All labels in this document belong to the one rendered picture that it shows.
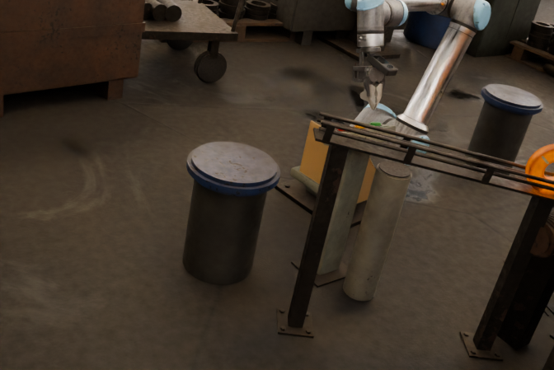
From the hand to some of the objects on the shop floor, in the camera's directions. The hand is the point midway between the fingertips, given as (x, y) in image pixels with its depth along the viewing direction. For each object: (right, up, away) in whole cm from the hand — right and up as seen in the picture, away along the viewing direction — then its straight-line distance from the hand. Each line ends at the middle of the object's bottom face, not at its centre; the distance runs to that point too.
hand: (374, 106), depth 230 cm
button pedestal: (-16, -60, +24) cm, 67 cm away
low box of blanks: (-168, +23, +126) cm, 211 cm away
